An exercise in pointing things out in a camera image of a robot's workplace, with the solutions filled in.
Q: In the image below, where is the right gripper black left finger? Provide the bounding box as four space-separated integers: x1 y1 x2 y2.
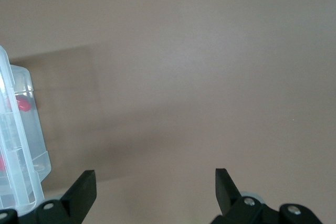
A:
35 170 98 224

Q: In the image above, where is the clear ribbed plastic lid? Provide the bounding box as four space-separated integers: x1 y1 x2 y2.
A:
0 45 45 216

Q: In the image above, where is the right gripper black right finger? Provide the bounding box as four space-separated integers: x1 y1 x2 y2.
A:
212 168 274 224

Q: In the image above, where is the clear plastic storage box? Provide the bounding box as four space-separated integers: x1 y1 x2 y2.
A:
9 64 53 183

